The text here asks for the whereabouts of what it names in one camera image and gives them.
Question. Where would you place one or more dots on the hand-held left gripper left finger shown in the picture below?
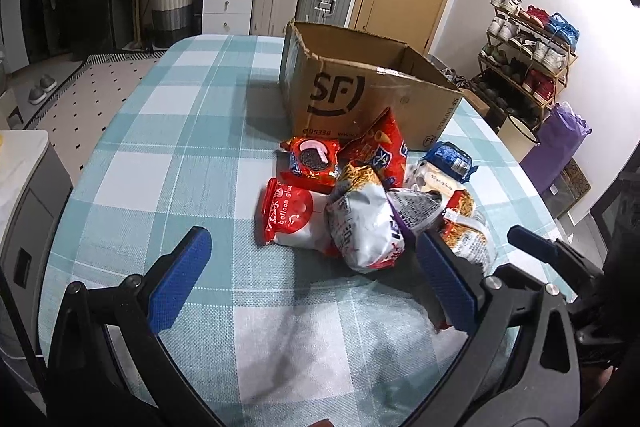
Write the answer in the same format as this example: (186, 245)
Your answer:
(180, 277)

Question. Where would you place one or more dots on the brown cardboard box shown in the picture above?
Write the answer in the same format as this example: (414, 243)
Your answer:
(340, 97)

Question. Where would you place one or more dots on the dark clothes pile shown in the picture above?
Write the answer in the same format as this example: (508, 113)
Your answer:
(455, 78)

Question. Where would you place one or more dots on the grey slipper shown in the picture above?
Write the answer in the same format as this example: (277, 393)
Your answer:
(36, 95)
(48, 83)

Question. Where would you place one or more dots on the purple and white snack packet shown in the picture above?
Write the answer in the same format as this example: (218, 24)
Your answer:
(415, 207)

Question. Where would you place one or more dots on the red cookie packet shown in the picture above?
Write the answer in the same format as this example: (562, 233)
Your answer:
(310, 162)

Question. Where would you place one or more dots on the grey cabinet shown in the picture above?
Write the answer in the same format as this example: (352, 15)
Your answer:
(30, 207)

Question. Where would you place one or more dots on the brown patterned mat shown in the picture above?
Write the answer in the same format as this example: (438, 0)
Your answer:
(572, 184)

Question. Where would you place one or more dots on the teal checked tablecloth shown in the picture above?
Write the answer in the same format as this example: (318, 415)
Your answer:
(175, 147)

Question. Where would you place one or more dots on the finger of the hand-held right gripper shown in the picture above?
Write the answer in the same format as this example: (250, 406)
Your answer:
(530, 239)

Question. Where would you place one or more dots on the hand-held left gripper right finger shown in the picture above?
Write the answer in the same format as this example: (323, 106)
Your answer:
(445, 282)

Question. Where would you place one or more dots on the white drawer cabinet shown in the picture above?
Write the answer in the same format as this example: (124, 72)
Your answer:
(227, 2)

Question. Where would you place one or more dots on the blue cookie packet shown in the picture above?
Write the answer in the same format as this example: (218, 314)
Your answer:
(450, 157)

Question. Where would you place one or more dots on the wooden shoe rack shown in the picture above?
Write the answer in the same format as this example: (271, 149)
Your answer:
(567, 72)

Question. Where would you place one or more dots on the grey and white woven basket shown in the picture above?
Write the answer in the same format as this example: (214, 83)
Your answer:
(171, 17)

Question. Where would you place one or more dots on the white dotted rug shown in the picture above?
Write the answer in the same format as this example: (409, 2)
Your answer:
(90, 102)

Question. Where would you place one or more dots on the purple bag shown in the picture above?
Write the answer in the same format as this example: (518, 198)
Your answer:
(555, 147)

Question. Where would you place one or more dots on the white noodle snack bag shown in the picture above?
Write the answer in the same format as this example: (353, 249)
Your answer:
(465, 232)
(360, 227)

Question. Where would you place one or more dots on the small brown box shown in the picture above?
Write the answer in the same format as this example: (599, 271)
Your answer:
(477, 102)

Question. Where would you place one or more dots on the red corn snack bag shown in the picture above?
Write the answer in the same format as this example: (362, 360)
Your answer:
(380, 147)

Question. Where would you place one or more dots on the group of assorted shoes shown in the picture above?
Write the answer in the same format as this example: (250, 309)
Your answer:
(542, 82)

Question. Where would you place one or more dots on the red and white snack packet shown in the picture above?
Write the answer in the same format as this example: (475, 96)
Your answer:
(290, 217)

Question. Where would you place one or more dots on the white bucket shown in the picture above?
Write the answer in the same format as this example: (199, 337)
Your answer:
(515, 137)

